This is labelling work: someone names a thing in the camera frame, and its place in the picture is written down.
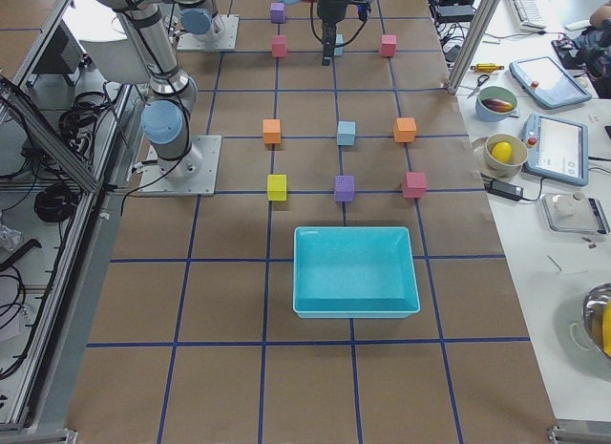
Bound far teach pendant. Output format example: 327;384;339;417
509;56;592;109

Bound aluminium frame rail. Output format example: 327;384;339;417
1;78;137;433

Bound yellow block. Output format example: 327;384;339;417
266;174;288;201

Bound white keyboard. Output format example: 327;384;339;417
508;0;547;32

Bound left orange block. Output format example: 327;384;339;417
262;118;282;145

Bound blue bowl with fruit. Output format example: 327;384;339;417
475;86;517;122

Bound teach pendant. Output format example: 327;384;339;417
522;114;589;187
509;56;592;109

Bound beige bowl with lemon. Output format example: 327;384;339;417
483;134;528;177

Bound aluminium frame post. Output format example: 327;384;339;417
447;0;500;95

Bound steel bowl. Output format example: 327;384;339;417
569;283;610;360

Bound light blue block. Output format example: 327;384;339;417
336;120;356;146
334;33;344;56

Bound far right pink block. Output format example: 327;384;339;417
379;33;398;58

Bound near teach pendant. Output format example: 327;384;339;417
522;114;589;187

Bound far left pink block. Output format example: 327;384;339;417
271;34;288;58

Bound turquoise plastic tray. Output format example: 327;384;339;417
293;226;421;319

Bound scissors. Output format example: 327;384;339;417
468;74;490;98

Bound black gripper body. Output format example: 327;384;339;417
317;0;351;24

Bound far purple block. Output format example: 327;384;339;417
269;2;286;24

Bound pink block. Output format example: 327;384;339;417
402;171;428;199
379;33;398;58
271;34;288;58

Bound purple block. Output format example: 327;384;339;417
334;175;355;202
269;2;286;24

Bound grey kitchen scale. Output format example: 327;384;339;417
542;192;610;235

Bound orange block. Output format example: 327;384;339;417
262;118;282;145
393;117;417;143

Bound right orange block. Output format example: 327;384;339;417
393;117;417;143

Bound black power adapter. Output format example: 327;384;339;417
485;179;523;201

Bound near pink block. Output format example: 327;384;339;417
402;171;428;199

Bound near purple block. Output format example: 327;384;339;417
334;175;355;202

